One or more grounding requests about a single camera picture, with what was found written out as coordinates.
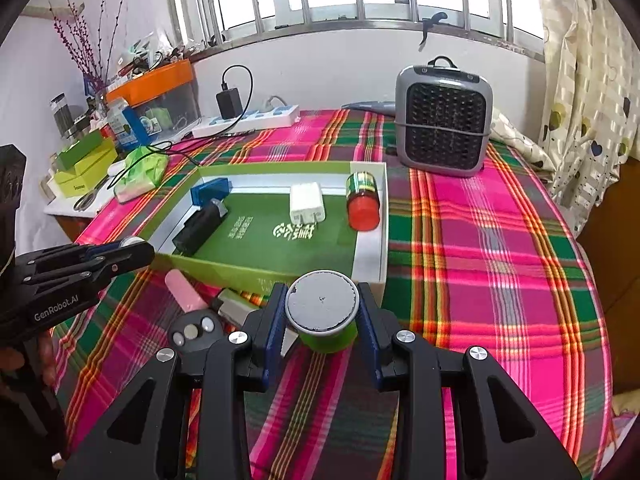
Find brown wooden cabinet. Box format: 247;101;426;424
575;155;640;396

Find yellow-green cardboard box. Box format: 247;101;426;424
52;152;118;198

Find cream patterned curtain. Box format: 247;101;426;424
532;0;640;211

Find pink green plaid cloth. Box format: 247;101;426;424
50;107;616;480

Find blue and white box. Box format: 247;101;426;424
106;100;151;150

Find glass jar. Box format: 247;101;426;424
49;92;76;138

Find metal window grille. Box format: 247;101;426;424
165;0;546;46

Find clear bin with orange lid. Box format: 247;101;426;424
105;58;201;136

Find grey fan heater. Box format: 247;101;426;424
394;56;493;178

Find green container with white lid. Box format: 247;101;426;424
284;270;361;355

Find colourful bedding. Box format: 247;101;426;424
612;392;640;418

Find person's left hand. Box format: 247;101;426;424
0;332;58;386

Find black rectangular device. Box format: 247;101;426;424
172;199;230;257

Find black power adapter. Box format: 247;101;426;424
216;87;244;120

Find green plastic tissue pack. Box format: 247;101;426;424
114;145;171;205

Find purple flower branches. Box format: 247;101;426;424
47;0;136;96

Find black hook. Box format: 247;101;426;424
420;10;448;48

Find silver lighter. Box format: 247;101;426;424
210;287;301;358

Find pink rounded block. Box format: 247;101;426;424
165;269;207;313

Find pile of windowsill clutter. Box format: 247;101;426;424
115;30;211;78

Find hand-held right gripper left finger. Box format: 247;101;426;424
60;282;288;480

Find blue translucent plastic case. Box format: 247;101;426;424
190;177;231;209

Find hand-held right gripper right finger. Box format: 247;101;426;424
356;284;583;480

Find black round key fob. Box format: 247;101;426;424
169;310;225;376

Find dark green cardboard box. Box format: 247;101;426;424
55;132;108;171

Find black cable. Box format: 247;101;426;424
107;64;254;188

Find brown bottle with red cap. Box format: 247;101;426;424
345;171;381;232

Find white charger plug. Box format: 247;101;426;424
289;182;327;226

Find scissors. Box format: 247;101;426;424
74;187;103;211

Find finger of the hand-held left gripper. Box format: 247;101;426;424
22;242;156;293
14;241;128;273

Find white power strip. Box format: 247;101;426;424
191;104;301;139

